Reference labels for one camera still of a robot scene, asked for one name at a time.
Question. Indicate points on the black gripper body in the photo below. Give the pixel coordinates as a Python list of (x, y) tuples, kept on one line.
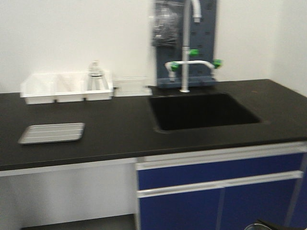
[(271, 225)]

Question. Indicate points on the clear glass beaker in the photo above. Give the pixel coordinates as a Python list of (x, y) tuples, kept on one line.
[(257, 226)]

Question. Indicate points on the silver metal tray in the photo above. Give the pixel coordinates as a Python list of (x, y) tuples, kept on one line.
[(50, 133)]

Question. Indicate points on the blue right cabinet door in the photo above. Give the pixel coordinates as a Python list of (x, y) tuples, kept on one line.
[(245, 204)]

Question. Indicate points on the blue cabinet door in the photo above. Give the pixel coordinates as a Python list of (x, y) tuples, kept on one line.
[(245, 204), (196, 210)]

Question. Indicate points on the blue left cabinet door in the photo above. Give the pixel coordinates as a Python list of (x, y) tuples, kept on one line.
[(196, 210)]

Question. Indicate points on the blue cabinet drawer front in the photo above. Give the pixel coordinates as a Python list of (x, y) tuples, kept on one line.
[(215, 171)]

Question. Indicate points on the black lab sink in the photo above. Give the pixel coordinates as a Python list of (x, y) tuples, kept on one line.
[(176, 113)]

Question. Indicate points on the white lab faucet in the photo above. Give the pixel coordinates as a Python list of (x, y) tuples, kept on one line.
[(178, 71)]

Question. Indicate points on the grey-blue pegboard drying rack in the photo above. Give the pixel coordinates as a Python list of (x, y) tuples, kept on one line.
[(199, 40)]

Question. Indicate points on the white test tube rack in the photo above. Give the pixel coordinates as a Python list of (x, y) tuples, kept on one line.
[(131, 86)]

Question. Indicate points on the clear plastic bag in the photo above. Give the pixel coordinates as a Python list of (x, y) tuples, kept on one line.
[(165, 23)]

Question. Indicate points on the white right storage bin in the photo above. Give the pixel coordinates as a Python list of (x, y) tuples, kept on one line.
[(95, 95)]

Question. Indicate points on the white storage bin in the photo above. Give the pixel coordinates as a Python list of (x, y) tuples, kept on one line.
[(95, 95), (69, 87), (39, 89)]

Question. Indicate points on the glass alcohol lamp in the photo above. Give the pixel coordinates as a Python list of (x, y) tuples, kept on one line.
[(96, 72)]

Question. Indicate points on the white middle storage bin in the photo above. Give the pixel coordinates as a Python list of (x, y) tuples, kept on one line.
[(69, 87)]

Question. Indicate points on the white left storage bin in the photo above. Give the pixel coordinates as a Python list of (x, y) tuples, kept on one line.
[(39, 89)]

